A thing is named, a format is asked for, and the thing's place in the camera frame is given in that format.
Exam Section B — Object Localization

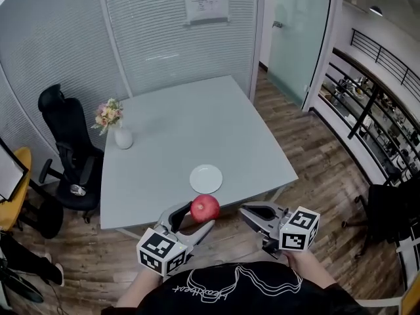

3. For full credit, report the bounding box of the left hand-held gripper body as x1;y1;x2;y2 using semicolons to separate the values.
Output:
136;222;195;278

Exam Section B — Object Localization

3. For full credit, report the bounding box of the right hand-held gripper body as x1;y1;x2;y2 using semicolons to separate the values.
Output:
262;206;321;259

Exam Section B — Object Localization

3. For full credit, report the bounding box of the red apple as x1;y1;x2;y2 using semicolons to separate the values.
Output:
190;194;221;223

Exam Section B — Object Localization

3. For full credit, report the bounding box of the white round plate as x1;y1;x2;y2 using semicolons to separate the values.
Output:
189;164;224;195

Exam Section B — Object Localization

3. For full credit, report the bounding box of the person's right forearm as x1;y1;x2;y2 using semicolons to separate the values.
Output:
283;249;339;291

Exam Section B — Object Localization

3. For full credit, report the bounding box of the person's left forearm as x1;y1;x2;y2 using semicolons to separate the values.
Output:
115;267;167;309

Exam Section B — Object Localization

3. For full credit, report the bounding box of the person's black printed t-shirt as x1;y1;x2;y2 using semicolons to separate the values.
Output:
134;261;373;315

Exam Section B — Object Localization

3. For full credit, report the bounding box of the white ceramic vase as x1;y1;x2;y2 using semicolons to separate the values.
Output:
114;125;134;150

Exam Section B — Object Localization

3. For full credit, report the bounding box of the black armchair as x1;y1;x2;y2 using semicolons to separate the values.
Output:
341;178;420;261

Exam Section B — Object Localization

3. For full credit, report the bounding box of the black round stool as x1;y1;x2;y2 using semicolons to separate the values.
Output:
20;195;65;240

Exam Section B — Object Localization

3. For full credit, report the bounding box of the pastel flower bouquet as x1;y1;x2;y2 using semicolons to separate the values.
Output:
91;97;125;137

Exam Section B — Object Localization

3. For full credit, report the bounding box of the black mesh office chair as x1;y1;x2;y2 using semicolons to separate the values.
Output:
37;83;106;224

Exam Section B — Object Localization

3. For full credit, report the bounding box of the black metal railing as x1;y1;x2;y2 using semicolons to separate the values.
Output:
313;28;420;190

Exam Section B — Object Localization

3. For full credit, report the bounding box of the yellow round table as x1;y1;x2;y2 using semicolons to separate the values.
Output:
0;146;33;232

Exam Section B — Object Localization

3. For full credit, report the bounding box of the black framed whiteboard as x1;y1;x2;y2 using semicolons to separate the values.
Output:
0;137;30;203

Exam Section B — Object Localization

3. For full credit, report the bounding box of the frosted glass door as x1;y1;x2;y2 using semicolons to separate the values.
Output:
267;0;333;108

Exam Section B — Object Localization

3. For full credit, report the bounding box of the white paper notice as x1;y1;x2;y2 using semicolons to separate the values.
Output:
182;0;231;27

